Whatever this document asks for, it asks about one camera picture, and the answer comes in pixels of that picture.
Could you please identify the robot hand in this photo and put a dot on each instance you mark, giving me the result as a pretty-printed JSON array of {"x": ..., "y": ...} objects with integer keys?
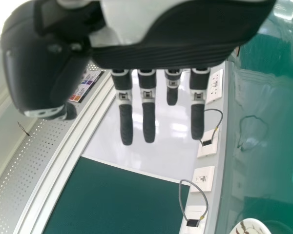
[{"x": 161, "y": 36}]

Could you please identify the white power socket plate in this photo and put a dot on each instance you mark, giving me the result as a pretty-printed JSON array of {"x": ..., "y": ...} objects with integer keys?
[{"x": 215, "y": 87}]

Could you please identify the white data port plate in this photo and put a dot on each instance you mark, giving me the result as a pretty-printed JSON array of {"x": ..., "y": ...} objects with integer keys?
[
  {"x": 195, "y": 213},
  {"x": 205, "y": 179},
  {"x": 208, "y": 151}
]

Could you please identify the plate with brown leaf pattern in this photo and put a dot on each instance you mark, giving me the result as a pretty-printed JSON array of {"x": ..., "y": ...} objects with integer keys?
[{"x": 249, "y": 228}]

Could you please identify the colourful printed label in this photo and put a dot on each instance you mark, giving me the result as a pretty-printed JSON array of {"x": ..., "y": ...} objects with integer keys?
[{"x": 88, "y": 85}]

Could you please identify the grey socket trunking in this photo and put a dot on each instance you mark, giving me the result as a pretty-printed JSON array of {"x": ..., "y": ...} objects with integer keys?
[{"x": 222, "y": 146}]

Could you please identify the silver aluminium frame rail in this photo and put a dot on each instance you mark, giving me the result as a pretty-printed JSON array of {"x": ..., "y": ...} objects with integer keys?
[{"x": 63, "y": 158}]

